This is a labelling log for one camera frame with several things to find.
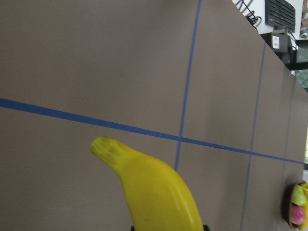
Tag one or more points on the red apple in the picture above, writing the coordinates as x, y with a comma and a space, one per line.
297, 215

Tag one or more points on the yellow banana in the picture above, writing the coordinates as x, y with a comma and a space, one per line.
157, 197

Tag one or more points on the green pear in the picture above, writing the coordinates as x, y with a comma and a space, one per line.
298, 197

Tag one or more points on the black keyboard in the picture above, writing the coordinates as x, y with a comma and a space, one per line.
280, 13

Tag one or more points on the woven wicker fruit basket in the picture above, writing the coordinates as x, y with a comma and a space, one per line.
286, 205

